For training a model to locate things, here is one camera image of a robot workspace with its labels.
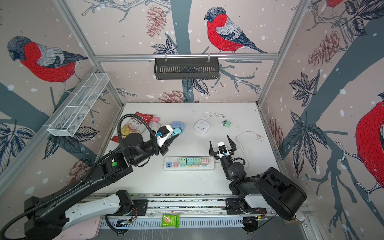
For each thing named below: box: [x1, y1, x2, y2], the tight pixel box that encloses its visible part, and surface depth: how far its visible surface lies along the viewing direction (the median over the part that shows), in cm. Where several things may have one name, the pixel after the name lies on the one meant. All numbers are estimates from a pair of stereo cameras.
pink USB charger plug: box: [201, 158, 209, 165], surface depth 84 cm
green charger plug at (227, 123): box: [223, 120, 232, 128], surface depth 109 cm
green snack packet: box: [161, 213, 180, 228], surface depth 71 cm
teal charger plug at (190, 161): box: [187, 158, 194, 166], surface depth 85 cm
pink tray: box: [52, 215, 103, 240], surface depth 66 cm
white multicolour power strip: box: [163, 156, 215, 171], surface depth 87 cm
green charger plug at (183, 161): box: [179, 158, 187, 167], surface depth 85 cm
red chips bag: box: [111, 111, 154, 143], surface depth 103 cm
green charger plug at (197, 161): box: [193, 158, 201, 166], surface depth 85 cm
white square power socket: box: [194, 119, 211, 134], surface depth 106 cm
